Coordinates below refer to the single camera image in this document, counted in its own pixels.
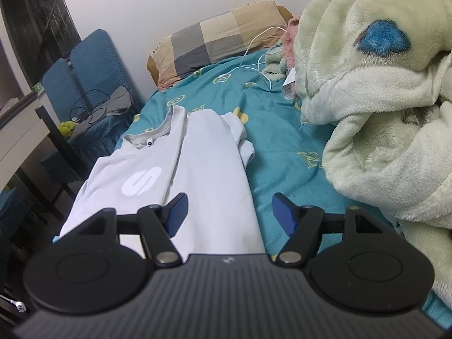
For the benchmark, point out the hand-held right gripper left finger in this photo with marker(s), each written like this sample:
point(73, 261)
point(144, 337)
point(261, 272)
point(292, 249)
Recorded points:
point(176, 215)

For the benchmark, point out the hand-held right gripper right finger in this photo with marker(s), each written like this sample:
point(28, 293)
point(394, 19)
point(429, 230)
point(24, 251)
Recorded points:
point(284, 215)

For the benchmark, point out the white t-shirt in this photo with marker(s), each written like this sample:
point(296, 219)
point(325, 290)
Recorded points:
point(208, 162)

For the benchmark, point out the teal printed bed sheet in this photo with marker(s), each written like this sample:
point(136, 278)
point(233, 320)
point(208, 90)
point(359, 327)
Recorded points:
point(279, 141)

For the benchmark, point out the grey cloth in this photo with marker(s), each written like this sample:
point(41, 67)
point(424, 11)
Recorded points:
point(119, 101)

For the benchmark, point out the white paper tag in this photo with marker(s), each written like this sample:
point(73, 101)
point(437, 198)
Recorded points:
point(289, 84)

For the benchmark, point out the yellow green plush toy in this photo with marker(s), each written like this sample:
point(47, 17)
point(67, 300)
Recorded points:
point(67, 129)

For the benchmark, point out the green fleece printed blanket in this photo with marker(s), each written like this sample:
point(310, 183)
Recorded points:
point(385, 88)

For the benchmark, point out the large blue covered chair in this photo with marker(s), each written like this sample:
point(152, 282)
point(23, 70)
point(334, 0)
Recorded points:
point(97, 63)

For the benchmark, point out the small blue covered chair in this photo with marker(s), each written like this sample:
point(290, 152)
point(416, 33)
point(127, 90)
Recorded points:
point(60, 84)

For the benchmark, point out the white desk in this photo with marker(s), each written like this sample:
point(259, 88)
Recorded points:
point(17, 130)

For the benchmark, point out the checkered pillow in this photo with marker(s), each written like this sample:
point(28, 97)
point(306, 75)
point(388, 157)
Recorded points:
point(219, 39)

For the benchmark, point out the white plug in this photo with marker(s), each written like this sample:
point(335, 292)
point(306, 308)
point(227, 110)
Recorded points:
point(18, 305)

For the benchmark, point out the dark window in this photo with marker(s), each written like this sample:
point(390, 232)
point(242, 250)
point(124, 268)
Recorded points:
point(31, 17)

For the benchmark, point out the black chair frame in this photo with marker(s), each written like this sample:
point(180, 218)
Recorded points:
point(58, 148)

